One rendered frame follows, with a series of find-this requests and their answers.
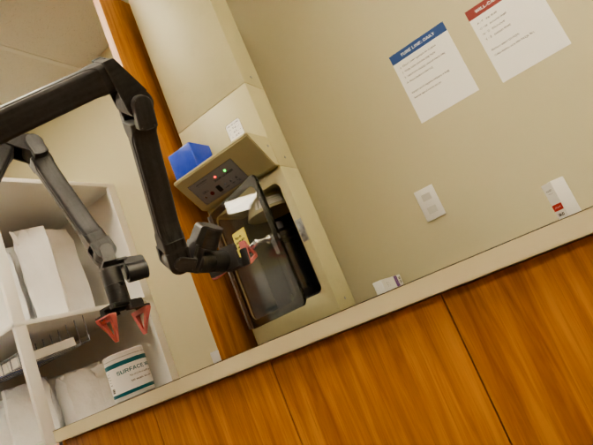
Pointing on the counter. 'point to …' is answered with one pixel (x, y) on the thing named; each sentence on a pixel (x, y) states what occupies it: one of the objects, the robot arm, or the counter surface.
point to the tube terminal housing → (209, 130)
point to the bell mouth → (277, 203)
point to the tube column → (193, 54)
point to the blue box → (188, 158)
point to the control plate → (203, 187)
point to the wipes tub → (128, 373)
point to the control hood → (240, 154)
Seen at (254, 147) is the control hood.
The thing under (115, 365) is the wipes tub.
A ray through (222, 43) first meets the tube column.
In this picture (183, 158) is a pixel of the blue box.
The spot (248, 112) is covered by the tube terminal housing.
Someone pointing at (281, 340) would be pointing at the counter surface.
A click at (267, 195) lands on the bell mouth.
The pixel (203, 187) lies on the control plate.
